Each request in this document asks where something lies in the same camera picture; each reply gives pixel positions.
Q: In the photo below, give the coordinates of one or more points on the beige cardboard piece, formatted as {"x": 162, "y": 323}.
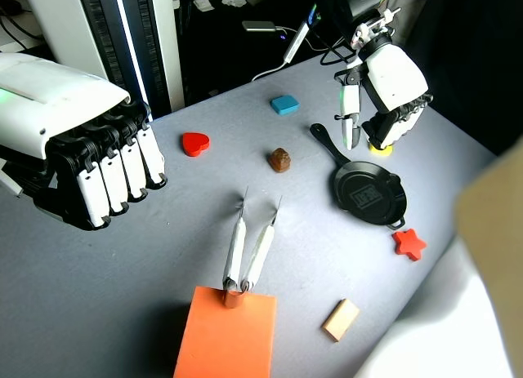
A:
{"x": 494, "y": 231}

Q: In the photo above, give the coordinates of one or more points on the small white object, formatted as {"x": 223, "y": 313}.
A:
{"x": 203, "y": 3}

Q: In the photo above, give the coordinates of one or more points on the orange box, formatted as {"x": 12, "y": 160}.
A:
{"x": 224, "y": 341}

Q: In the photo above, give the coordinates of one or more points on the red heart block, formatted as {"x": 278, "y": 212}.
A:
{"x": 195, "y": 143}

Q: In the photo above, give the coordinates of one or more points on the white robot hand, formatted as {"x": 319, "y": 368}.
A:
{"x": 394, "y": 78}
{"x": 61, "y": 104}

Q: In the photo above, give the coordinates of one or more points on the white blurred rounded cover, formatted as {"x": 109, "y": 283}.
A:
{"x": 441, "y": 325}

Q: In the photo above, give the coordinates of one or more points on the blue rounded block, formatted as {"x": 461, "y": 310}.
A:
{"x": 284, "y": 104}

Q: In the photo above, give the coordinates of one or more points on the black toy frying pan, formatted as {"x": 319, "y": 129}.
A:
{"x": 367, "y": 194}

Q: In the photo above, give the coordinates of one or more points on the yellow block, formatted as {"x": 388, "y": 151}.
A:
{"x": 382, "y": 150}

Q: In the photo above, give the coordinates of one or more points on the red star block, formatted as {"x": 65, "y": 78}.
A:
{"x": 408, "y": 244}

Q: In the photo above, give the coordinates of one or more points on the white power strip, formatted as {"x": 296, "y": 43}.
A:
{"x": 296, "y": 41}

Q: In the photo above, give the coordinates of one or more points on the brown chocolate lump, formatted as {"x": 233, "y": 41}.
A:
{"x": 280, "y": 159}

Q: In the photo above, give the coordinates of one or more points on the light wooden rectangular block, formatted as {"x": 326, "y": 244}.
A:
{"x": 340, "y": 320}

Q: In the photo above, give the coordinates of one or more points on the grey flat device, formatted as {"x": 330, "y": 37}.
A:
{"x": 258, "y": 26}

